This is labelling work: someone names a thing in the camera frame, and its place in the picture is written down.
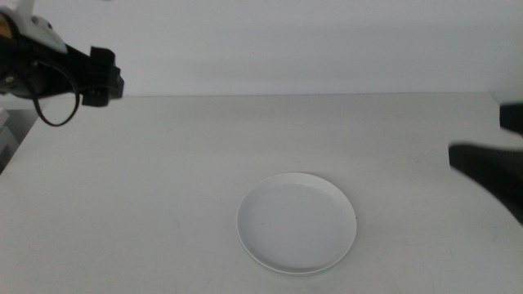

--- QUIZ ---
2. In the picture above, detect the thin black cable loop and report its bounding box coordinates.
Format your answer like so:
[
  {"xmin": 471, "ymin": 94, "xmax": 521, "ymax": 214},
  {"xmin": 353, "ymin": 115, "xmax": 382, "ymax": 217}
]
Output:
[{"xmin": 29, "ymin": 56, "xmax": 82, "ymax": 128}]

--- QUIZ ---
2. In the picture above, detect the white shallow bowl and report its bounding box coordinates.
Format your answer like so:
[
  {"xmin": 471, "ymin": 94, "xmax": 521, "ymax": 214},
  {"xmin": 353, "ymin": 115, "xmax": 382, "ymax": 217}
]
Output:
[{"xmin": 235, "ymin": 171, "xmax": 358, "ymax": 278}]

